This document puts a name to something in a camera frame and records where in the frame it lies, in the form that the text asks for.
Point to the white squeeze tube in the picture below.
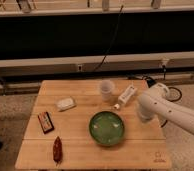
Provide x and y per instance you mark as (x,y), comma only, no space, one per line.
(125,96)

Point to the dark rectangular snack box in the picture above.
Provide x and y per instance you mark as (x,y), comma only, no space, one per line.
(45,122)

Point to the wooden folding table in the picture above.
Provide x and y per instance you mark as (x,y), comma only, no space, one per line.
(143,146)

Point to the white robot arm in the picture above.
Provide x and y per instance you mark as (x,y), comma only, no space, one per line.
(154,101)

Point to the green ceramic bowl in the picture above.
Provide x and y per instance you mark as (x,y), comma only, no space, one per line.
(106,128)

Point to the white wrapped packet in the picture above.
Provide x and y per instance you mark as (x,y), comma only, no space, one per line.
(65,104)

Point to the translucent plastic cup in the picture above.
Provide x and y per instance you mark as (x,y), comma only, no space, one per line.
(106,88)

